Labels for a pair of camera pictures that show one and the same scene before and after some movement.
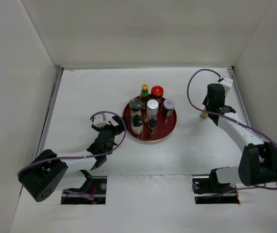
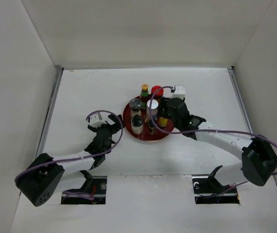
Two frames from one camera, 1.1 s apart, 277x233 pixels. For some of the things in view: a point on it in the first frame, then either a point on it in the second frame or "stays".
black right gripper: (205, 101) -> (163, 104)
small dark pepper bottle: (152, 124) stays
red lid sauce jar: (157, 92) stays
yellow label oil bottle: (204, 114) -> (163, 122)
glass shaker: (135, 105) stays
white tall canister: (152, 107) stays
